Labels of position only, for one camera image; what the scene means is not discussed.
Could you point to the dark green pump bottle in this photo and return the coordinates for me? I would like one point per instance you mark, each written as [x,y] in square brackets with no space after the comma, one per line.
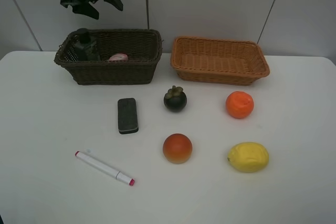
[86,47]

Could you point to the pink bottle white cap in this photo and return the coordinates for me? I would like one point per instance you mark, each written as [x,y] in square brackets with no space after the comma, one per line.
[119,57]

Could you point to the black felt whiteboard eraser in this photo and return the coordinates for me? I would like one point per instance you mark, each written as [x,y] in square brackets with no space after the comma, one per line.
[127,116]

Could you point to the dark purple mangosteen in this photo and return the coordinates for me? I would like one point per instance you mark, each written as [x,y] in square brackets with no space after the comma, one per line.
[175,99]

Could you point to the red orange peach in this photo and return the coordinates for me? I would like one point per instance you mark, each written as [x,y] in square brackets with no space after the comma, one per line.
[177,148]

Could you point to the white marker pink caps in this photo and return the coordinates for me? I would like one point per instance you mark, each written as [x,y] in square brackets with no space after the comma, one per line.
[116,174]

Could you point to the orange tangerine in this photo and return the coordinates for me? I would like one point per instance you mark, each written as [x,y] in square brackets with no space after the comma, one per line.
[239,104]

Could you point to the yellow lemon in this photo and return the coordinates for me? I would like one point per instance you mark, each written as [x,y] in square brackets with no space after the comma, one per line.
[248,157]

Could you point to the dark brown wicker basket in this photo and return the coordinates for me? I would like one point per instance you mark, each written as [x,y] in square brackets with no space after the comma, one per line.
[143,47]

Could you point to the orange wicker basket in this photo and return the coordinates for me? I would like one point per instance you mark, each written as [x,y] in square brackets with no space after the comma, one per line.
[218,61]

